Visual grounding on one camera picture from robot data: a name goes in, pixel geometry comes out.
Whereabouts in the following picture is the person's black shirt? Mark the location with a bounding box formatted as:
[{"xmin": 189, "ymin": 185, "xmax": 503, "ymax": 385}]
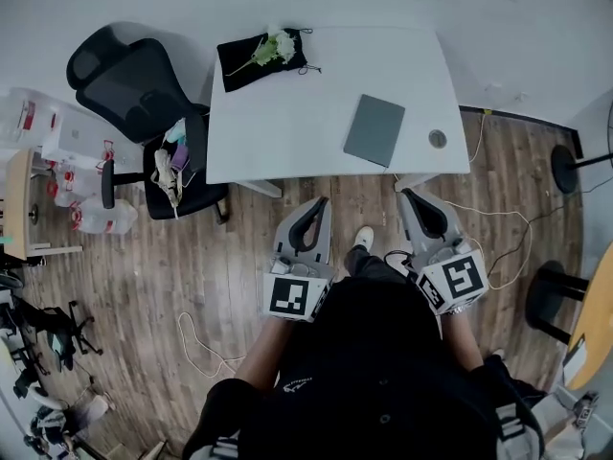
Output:
[{"xmin": 183, "ymin": 275, "xmax": 548, "ymax": 460}]

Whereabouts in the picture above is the beige knotted cloth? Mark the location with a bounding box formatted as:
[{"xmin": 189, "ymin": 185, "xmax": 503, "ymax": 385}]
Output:
[{"xmin": 150, "ymin": 149, "xmax": 186, "ymax": 221}]

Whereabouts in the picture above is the clear teal water bottle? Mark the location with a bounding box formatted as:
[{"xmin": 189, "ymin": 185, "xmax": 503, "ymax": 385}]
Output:
[{"xmin": 165, "ymin": 117, "xmax": 189, "ymax": 146}]

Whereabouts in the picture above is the white cardboard box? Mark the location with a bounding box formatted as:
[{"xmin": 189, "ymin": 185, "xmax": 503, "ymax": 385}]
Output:
[{"xmin": 40, "ymin": 112, "xmax": 104, "ymax": 163}]

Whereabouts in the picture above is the person's left forearm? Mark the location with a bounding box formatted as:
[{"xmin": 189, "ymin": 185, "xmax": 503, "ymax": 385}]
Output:
[{"xmin": 233, "ymin": 315, "xmax": 294, "ymax": 393}]

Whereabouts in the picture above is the person's right forearm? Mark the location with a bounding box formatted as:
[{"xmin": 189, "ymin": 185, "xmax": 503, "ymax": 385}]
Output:
[{"xmin": 439, "ymin": 307, "xmax": 486, "ymax": 374}]

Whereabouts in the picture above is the black standing fan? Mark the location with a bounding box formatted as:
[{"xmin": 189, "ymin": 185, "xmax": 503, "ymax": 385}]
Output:
[{"xmin": 550, "ymin": 112, "xmax": 613, "ymax": 196}]

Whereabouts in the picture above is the black mesh office chair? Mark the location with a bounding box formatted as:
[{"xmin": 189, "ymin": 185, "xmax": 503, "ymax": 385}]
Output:
[{"xmin": 65, "ymin": 24, "xmax": 232, "ymax": 224}]

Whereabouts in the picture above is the white artificial flower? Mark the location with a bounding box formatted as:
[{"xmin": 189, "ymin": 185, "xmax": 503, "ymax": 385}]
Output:
[{"xmin": 224, "ymin": 24, "xmax": 298, "ymax": 79}]

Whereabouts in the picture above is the looped white floor cable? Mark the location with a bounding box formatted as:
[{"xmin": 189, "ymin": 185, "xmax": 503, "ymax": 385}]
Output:
[{"xmin": 177, "ymin": 310, "xmax": 251, "ymax": 379}]

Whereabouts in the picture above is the light wooden side table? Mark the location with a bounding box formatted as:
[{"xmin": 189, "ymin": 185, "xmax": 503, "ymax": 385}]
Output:
[{"xmin": 2, "ymin": 149, "xmax": 84, "ymax": 264}]

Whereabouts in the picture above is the round wooden table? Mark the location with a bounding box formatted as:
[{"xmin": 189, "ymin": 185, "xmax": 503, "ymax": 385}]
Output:
[{"xmin": 567, "ymin": 240, "xmax": 613, "ymax": 392}]

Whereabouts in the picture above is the black drawstring pouch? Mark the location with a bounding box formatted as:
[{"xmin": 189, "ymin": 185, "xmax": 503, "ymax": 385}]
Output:
[{"xmin": 216, "ymin": 27, "xmax": 323, "ymax": 94}]

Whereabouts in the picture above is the black cable bundle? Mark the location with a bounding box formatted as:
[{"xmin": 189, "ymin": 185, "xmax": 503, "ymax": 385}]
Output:
[{"xmin": 382, "ymin": 249, "xmax": 419, "ymax": 283}]

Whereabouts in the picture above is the black swivel chair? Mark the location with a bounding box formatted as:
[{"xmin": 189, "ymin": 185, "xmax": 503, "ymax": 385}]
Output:
[{"xmin": 0, "ymin": 270, "xmax": 104, "ymax": 379}]

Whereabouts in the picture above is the long white floor cable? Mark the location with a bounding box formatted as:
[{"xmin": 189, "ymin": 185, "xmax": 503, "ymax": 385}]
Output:
[{"xmin": 392, "ymin": 111, "xmax": 534, "ymax": 292}]

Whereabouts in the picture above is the person's right shoe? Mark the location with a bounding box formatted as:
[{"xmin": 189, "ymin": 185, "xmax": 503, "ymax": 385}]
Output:
[{"xmin": 353, "ymin": 225, "xmax": 375, "ymax": 254}]

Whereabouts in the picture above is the black floor cable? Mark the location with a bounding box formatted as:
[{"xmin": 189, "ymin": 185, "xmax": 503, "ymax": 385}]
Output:
[{"xmin": 485, "ymin": 174, "xmax": 613, "ymax": 278}]

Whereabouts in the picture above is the person's right leg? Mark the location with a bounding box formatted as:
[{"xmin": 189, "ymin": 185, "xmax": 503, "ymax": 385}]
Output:
[{"xmin": 344, "ymin": 244, "xmax": 409, "ymax": 288}]

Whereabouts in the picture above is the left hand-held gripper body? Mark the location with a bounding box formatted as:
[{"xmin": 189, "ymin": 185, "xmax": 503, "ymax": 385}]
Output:
[{"xmin": 262, "ymin": 253, "xmax": 335, "ymax": 325}]

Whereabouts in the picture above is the black round stool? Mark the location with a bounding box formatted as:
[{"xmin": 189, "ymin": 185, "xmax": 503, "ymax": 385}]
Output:
[{"xmin": 525, "ymin": 260, "xmax": 591, "ymax": 345}]

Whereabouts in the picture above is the grey notebook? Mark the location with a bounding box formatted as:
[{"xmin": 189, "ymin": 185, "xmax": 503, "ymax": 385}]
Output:
[{"xmin": 342, "ymin": 94, "xmax": 406, "ymax": 169}]

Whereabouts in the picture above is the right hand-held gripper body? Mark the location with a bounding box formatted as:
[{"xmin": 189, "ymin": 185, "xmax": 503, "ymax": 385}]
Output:
[{"xmin": 403, "ymin": 239, "xmax": 491, "ymax": 317}]

